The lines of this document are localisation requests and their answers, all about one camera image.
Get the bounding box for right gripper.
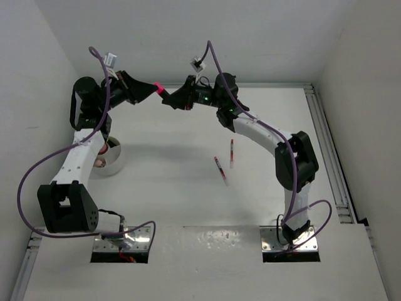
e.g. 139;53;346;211
162;75;223;111

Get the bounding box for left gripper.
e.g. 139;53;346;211
97;70;158;113

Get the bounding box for pink black highlighter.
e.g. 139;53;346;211
154;82;170;99

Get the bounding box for red refill pen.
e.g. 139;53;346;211
229;139;234;169
214;156;229;186

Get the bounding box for pink white stapler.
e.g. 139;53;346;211
93;159;106;168

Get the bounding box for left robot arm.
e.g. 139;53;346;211
37;71;158;235

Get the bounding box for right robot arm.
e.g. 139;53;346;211
157;73;319;245

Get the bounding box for pink cap in container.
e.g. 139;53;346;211
98;143;108;155

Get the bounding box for white round divided container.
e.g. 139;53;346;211
92;136;125;177

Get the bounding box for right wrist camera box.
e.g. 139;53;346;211
190;56;206;83

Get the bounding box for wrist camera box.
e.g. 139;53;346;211
190;56;206;83
103;52;118;79

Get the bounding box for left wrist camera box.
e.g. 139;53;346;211
103;52;118;79

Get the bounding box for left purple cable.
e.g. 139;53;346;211
17;46;157;239

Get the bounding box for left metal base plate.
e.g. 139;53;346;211
90;226;154;264

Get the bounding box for metal base plate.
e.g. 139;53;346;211
90;226;154;264
260;226;321;263

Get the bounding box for black cable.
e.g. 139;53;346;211
277;214;288;248

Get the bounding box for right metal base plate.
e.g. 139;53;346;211
260;226;321;263

